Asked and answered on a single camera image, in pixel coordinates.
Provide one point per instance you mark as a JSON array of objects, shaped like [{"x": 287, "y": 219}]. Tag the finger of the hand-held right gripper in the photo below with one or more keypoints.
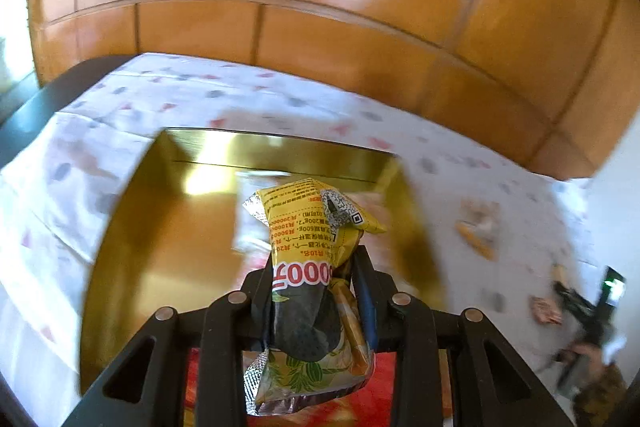
[{"x": 572, "y": 302}]

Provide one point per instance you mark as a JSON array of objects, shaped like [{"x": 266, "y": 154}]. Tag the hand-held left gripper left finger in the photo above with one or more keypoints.
[{"x": 257, "y": 307}]

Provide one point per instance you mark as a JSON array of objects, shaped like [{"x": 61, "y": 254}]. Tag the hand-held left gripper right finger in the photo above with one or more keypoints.
[{"x": 370, "y": 312}]

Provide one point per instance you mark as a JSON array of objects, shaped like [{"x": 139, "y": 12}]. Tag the yellow black snack packet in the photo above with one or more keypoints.
[{"x": 305, "y": 257}]

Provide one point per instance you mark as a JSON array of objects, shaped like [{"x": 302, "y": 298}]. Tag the gold box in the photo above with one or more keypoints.
[{"x": 175, "y": 232}]

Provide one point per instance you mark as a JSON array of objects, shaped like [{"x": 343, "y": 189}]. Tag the orange snack packet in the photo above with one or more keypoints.
[{"x": 477, "y": 242}]

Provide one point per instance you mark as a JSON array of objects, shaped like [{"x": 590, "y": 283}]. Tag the person's right forearm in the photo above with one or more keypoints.
[{"x": 600, "y": 397}]

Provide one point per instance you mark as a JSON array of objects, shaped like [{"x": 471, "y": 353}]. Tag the person's right hand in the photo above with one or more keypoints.
[{"x": 586, "y": 351}]

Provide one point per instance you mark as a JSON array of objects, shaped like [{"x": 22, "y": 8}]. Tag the white patterned tablecloth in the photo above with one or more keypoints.
[{"x": 75, "y": 187}]

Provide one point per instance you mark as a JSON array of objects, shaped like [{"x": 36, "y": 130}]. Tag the black furniture edge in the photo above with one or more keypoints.
[{"x": 60, "y": 97}]

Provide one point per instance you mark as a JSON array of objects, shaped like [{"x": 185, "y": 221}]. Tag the window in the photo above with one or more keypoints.
[{"x": 12, "y": 42}]

